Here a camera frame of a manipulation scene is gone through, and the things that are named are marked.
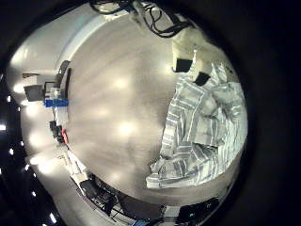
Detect dark monitor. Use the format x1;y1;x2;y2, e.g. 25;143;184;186
24;84;45;103

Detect small red object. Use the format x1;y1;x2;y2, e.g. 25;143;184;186
61;127;70;145

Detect blue box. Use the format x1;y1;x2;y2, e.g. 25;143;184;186
44;98;70;108

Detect black cable bundle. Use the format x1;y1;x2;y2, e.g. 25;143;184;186
88;0;197;40

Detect grey white striped cloth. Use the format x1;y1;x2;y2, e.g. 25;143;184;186
145;62;248;190

